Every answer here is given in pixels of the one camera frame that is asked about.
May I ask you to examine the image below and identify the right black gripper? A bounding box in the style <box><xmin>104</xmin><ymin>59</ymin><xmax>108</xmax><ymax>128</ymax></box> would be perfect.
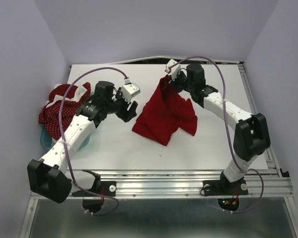
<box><xmin>168</xmin><ymin>69</ymin><xmax>194</xmax><ymax>93</ymax></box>

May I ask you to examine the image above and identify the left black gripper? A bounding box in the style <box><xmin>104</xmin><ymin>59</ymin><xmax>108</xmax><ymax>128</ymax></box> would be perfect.
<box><xmin>105</xmin><ymin>87</ymin><xmax>138</xmax><ymax>122</ymax></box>

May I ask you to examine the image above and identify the plain red skirt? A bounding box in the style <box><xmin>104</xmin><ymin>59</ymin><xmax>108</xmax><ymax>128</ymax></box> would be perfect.
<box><xmin>132</xmin><ymin>77</ymin><xmax>198</xmax><ymax>146</ymax></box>

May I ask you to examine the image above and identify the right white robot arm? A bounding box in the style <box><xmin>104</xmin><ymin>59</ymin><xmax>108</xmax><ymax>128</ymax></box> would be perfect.
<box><xmin>165</xmin><ymin>59</ymin><xmax>271</xmax><ymax>193</ymax></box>

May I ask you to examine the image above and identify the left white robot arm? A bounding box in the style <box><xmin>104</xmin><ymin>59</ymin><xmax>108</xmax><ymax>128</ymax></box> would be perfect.
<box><xmin>27</xmin><ymin>81</ymin><xmax>140</xmax><ymax>203</ymax></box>

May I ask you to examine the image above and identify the red polka dot skirt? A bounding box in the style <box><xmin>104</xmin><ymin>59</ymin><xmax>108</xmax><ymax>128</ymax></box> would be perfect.
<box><xmin>38</xmin><ymin>82</ymin><xmax>92</xmax><ymax>140</ymax></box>

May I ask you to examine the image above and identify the teal plastic basket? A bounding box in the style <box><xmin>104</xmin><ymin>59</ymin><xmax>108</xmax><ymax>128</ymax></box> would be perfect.
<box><xmin>40</xmin><ymin>125</ymin><xmax>90</xmax><ymax>151</ymax></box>

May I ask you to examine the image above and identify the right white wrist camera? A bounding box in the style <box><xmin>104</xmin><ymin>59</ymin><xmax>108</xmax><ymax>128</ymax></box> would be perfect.
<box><xmin>165</xmin><ymin>59</ymin><xmax>181</xmax><ymax>80</ymax></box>

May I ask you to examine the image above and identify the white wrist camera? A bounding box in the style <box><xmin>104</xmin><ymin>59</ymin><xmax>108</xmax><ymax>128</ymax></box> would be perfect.
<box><xmin>121</xmin><ymin>83</ymin><xmax>141</xmax><ymax>103</ymax></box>
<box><xmin>165</xmin><ymin>59</ymin><xmax>181</xmax><ymax>80</ymax></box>

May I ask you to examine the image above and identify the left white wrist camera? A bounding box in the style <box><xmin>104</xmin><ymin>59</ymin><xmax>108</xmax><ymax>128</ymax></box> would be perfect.
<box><xmin>121</xmin><ymin>83</ymin><xmax>141</xmax><ymax>103</ymax></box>

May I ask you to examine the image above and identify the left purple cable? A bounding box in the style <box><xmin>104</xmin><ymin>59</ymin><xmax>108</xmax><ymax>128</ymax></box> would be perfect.
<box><xmin>59</xmin><ymin>67</ymin><xmax>130</xmax><ymax>216</ymax></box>

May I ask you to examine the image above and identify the purple cable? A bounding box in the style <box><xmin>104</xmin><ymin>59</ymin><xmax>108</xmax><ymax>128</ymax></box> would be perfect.
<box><xmin>59</xmin><ymin>67</ymin><xmax>130</xmax><ymax>216</ymax></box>
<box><xmin>168</xmin><ymin>57</ymin><xmax>265</xmax><ymax>215</ymax></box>

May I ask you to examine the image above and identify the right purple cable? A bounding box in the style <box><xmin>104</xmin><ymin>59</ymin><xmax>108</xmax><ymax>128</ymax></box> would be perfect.
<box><xmin>168</xmin><ymin>57</ymin><xmax>265</xmax><ymax>215</ymax></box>

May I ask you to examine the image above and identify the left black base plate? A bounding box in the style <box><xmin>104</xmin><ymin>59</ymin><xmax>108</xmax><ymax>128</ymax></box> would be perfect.
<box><xmin>72</xmin><ymin>180</ymin><xmax>117</xmax><ymax>197</ymax></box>

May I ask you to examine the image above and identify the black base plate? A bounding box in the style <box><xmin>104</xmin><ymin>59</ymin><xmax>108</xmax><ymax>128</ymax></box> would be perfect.
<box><xmin>72</xmin><ymin>180</ymin><xmax>117</xmax><ymax>197</ymax></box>
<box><xmin>200</xmin><ymin>180</ymin><xmax>248</xmax><ymax>196</ymax></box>

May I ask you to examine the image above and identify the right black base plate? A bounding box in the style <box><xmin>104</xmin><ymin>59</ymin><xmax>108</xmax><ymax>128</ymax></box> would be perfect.
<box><xmin>200</xmin><ymin>180</ymin><xmax>248</xmax><ymax>196</ymax></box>

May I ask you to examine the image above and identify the aluminium frame rail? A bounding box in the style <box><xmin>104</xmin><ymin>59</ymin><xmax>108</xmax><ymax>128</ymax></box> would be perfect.
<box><xmin>17</xmin><ymin>64</ymin><xmax>298</xmax><ymax>238</ymax></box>

